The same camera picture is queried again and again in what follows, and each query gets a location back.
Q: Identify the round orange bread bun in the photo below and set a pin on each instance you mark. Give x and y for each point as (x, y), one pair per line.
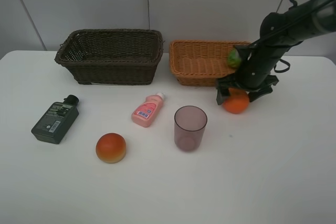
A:
(111, 148)

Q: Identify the green lime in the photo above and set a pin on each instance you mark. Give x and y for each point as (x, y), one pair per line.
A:
(234, 59)

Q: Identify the dark green Mentholatum bottle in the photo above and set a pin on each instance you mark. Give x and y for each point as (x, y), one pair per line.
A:
(56, 121)

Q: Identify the dark brown wicker basket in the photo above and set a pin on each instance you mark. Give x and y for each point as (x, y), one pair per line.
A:
(112, 56)

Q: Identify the light orange wicker basket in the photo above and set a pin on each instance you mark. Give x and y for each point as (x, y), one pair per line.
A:
(199, 63)

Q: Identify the translucent purple plastic cup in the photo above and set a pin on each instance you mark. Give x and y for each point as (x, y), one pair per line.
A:
(189, 126)

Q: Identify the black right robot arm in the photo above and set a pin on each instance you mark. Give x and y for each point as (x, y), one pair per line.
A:
(278, 34)

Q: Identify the pink lotion bottle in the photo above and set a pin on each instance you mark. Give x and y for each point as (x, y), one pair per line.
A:
(145, 114)

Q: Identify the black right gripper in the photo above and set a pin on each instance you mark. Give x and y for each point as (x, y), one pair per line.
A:
(253, 76)

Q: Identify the orange tangerine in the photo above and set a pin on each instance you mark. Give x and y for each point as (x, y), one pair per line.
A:
(237, 102)

